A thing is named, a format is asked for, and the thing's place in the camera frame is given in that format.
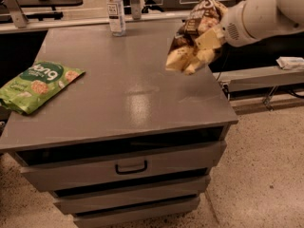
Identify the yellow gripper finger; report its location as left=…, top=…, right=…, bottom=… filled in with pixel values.
left=195, top=25, right=226, bottom=50

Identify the brown sea salt chip bag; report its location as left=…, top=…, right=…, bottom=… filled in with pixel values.
left=165, top=0, right=228, bottom=75

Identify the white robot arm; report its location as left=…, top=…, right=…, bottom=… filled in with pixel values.
left=195, top=0, right=304, bottom=49

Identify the clear plastic water bottle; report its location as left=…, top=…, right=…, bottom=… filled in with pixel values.
left=106, top=0, right=126, bottom=36

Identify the green snack bag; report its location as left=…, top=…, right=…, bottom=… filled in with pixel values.
left=0, top=61, right=85, bottom=115

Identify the low grey bench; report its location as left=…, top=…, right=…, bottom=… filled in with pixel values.
left=214, top=66, right=304, bottom=111

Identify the white crumpled packet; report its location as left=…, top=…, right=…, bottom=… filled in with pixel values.
left=276, top=57, right=304, bottom=70

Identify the grey drawer cabinet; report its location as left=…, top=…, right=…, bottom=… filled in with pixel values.
left=1, top=20, right=238, bottom=219

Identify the top grey drawer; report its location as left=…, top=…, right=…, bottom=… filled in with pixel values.
left=21, top=141, right=227, bottom=192

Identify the grey drawer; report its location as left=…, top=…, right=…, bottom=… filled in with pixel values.
left=21, top=141, right=227, bottom=192
left=73, top=196, right=200, bottom=228
left=54, top=175, right=210, bottom=214

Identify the middle grey drawer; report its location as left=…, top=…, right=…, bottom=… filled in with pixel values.
left=54, top=175, right=210, bottom=214

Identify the black background table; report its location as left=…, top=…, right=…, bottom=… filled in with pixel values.
left=17, top=0, right=83, bottom=21

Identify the bottom grey drawer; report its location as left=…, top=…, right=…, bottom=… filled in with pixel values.
left=73, top=196, right=200, bottom=228

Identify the black drawer handle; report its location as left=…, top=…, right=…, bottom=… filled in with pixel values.
left=115, top=161, right=148, bottom=175

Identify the metal rail frame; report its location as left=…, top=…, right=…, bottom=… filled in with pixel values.
left=1, top=0, right=190, bottom=34

